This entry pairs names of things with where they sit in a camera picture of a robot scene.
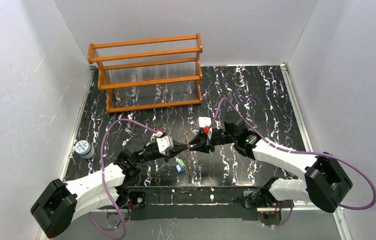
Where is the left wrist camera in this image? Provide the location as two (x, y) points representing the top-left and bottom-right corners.
(154, 130), (174, 155)

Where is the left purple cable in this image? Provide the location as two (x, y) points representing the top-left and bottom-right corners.
(86, 118), (162, 240)

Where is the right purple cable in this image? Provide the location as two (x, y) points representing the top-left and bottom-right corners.
(209, 97), (376, 229)

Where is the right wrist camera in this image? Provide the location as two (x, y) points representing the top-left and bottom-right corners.
(196, 116), (212, 139)

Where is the blue white tape roll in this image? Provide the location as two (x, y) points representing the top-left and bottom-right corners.
(74, 140), (95, 160)

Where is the purple cable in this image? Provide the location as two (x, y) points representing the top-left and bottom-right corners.
(209, 97), (376, 229)
(86, 118), (162, 240)

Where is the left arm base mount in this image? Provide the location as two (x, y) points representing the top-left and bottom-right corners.
(97, 187), (147, 212)

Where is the green key tag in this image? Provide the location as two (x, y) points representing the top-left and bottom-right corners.
(177, 159), (186, 166)

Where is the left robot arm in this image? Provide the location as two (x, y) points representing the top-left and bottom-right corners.
(30, 135), (189, 239)

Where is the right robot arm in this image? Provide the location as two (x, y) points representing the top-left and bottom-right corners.
(189, 111), (353, 213)

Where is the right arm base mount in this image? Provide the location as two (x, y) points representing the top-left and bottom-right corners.
(232, 190), (291, 225)

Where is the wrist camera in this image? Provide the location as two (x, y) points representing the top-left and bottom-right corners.
(154, 130), (174, 155)
(196, 116), (212, 139)

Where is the orange wooden shelf rack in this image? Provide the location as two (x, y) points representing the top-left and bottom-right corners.
(87, 33), (203, 113)

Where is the blue key tag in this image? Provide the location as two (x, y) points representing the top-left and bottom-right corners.
(175, 163), (184, 174)

